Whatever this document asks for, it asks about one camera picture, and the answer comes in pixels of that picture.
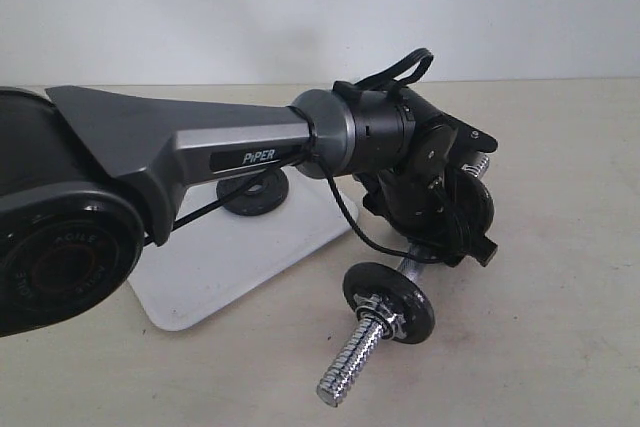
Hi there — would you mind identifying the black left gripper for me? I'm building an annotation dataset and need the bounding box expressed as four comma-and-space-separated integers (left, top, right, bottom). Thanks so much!
360, 168, 498, 267

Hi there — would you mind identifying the black weight plate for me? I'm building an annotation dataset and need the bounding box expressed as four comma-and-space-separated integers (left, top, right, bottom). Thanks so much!
342, 262, 435, 344
223, 169, 289, 217
454, 170, 495, 234

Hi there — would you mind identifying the chrome star collar nut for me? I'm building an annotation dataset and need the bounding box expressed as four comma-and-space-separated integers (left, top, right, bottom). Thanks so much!
355, 299, 406, 340

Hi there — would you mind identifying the chrome threaded dumbbell bar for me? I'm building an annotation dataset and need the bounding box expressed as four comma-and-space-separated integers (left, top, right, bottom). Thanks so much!
315, 154, 491, 394

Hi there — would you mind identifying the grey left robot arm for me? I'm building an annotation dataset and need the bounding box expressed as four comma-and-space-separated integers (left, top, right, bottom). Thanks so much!
1, 82, 469, 336

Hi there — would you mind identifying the white rectangular plastic tray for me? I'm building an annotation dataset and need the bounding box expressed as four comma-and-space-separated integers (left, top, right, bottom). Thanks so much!
128, 168, 349, 332

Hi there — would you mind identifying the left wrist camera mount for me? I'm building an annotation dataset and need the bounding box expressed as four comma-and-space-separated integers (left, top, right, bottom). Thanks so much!
443, 113, 498, 156

